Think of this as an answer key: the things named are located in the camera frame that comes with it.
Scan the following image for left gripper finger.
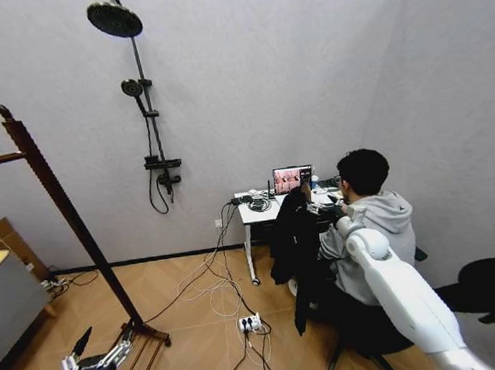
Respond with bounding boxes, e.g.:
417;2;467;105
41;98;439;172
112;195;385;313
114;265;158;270
95;326;139;370
59;326;96;370

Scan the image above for black garment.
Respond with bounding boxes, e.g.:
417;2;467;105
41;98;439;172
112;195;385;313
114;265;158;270
264;181;330;339

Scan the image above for laptop with lit screen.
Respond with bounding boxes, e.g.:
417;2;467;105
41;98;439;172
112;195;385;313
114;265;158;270
272;163;316;197

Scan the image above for person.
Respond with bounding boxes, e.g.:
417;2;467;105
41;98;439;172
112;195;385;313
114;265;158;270
310;145;427;360

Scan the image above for black devices on desk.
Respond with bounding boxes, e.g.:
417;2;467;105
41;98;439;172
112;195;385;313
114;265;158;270
230;193;276;215

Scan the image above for white desk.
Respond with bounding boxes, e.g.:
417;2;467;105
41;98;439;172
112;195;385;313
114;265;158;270
233;181;351;287

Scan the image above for grey cabinet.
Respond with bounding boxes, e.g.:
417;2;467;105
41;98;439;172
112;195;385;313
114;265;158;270
0;246;58;370

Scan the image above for brown cardboard box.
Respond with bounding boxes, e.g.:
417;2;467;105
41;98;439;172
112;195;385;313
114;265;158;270
0;214;50;284

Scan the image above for white power strip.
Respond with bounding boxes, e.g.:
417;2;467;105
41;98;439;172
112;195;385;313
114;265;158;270
236;314;265;335

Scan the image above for black office chair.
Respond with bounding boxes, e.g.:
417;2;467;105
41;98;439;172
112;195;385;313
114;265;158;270
315;245;438;370

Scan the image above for dark wooden clothes rack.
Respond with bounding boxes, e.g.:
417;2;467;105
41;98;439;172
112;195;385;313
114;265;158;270
0;92;174;370

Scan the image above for black shower mixer valve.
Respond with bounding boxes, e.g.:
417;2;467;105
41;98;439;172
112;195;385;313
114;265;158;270
143;153;186;197

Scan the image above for black hand shower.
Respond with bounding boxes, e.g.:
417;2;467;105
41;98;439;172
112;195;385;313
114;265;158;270
119;77;156;118

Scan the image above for round black overhead shower head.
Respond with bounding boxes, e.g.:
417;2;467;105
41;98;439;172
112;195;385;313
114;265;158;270
85;0;145;43

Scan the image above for tangled cables by cabinet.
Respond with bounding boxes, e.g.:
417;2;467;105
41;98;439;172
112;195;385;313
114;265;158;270
38;269;101;302

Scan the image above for black floor cable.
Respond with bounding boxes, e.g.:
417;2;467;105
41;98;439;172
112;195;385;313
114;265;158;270
133;196;289;370

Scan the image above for white floor cable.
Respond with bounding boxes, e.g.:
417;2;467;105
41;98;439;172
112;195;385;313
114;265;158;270
173;245;274;344

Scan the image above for black shower hose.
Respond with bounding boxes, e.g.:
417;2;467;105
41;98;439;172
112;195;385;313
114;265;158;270
146;168;171;217

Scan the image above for black shower rail pipe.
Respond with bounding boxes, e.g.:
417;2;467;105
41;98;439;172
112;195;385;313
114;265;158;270
129;32;170;161

